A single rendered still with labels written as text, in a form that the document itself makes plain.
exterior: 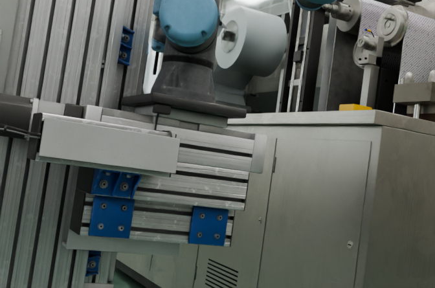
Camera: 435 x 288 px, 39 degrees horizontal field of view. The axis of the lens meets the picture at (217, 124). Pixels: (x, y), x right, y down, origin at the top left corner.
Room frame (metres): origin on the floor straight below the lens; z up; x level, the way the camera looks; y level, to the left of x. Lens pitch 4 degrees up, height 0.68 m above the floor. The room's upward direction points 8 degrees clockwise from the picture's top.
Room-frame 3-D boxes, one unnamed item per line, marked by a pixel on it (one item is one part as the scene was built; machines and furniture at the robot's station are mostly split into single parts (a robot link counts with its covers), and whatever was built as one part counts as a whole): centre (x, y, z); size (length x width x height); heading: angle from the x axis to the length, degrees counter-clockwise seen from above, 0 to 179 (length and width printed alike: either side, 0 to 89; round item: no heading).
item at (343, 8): (2.30, -0.41, 1.33); 0.06 x 0.06 x 0.06; 27
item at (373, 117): (2.94, -0.15, 0.88); 2.52 x 0.66 x 0.04; 27
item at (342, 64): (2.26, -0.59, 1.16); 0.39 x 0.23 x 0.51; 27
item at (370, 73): (2.10, -0.49, 1.05); 0.06 x 0.05 x 0.31; 117
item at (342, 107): (1.84, -0.40, 0.91); 0.07 x 0.07 x 0.02; 27
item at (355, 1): (2.37, -0.55, 1.33); 0.25 x 0.14 x 0.14; 117
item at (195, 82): (1.40, 0.09, 0.87); 0.15 x 0.15 x 0.10
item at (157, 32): (2.13, 0.22, 1.12); 0.11 x 0.08 x 0.11; 51
